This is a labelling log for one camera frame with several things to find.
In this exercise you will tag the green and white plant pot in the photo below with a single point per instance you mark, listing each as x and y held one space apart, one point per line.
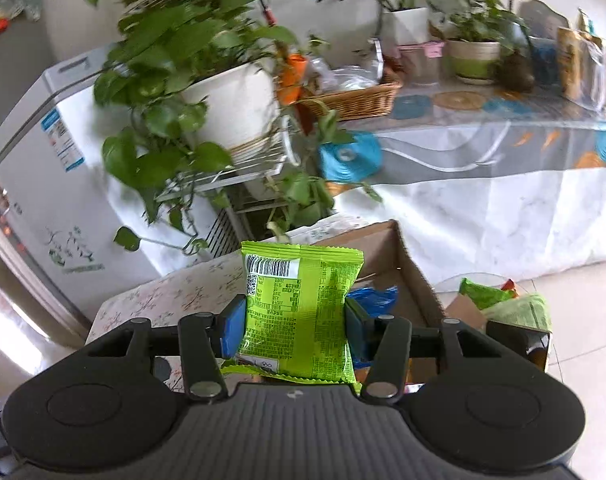
473 62

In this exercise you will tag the table with white cloth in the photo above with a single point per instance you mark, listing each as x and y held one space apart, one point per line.
483 200

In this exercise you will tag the white square plant pot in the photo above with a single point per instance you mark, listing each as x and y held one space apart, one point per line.
408 27

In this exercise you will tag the clear plastic bag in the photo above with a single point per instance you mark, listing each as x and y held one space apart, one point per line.
348 77

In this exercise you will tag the white chest freezer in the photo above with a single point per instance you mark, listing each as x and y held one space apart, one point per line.
43 210

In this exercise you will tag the round woven coaster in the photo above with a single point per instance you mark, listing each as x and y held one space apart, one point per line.
458 100

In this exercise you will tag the large white plant pot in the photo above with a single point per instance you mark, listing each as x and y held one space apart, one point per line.
233 105

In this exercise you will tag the wicker basket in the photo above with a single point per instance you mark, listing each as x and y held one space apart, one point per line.
358 102

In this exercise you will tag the cardboard box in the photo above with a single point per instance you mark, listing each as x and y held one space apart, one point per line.
413 280

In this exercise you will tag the dark round object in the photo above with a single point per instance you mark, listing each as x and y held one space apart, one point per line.
515 72

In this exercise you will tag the white metal plant rack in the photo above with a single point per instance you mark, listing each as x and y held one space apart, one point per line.
223 175

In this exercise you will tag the clear bags of snacks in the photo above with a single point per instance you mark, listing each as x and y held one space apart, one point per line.
583 65

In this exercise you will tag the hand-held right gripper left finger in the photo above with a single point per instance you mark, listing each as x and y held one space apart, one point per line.
233 327

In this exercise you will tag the blue foil snack packet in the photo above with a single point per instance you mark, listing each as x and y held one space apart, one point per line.
378 300

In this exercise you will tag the dark brown box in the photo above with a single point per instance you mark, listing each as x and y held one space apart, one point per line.
513 342

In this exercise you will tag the blue jar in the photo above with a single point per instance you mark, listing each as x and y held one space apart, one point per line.
545 62

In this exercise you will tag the pothos plant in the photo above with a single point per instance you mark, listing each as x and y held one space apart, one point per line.
148 160

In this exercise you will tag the green plastic bag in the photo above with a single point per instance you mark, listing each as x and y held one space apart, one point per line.
518 310

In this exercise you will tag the small leafy houseplant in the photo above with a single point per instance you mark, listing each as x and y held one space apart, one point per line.
475 20

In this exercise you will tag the green snack packet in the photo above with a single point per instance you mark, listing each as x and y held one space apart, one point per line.
298 310

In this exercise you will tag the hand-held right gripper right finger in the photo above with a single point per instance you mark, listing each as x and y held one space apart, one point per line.
355 330

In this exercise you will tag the orange plastic item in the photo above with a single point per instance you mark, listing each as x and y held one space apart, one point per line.
290 77

